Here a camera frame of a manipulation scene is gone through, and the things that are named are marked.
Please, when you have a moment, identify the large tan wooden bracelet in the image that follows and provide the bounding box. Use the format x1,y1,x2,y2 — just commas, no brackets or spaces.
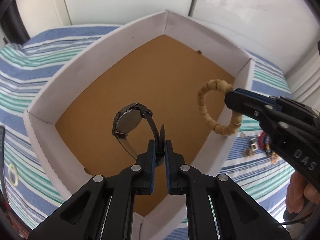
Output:
196,78,243,138

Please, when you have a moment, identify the silver chain jewelry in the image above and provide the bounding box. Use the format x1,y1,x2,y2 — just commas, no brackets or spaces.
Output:
240,132,258,157

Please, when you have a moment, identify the black wrist watch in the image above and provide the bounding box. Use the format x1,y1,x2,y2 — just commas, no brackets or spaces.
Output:
112,102,165,167

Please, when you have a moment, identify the right human hand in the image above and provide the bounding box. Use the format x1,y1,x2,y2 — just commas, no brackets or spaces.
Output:
285,171,320,213

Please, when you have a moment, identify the striped blue green bedsheet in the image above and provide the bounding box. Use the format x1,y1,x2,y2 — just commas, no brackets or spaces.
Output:
1,25,293,229

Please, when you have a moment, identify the white wardrobe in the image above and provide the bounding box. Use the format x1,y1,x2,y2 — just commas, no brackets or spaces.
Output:
15,0,320,78

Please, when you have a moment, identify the white cardboard tray box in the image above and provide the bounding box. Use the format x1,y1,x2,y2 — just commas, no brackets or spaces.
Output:
23,10,255,240

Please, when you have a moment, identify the white jade bangle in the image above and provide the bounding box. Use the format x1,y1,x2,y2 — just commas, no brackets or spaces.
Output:
8,163,19,187

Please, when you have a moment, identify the black comb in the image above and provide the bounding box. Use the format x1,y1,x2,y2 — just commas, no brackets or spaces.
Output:
0,126,5,152

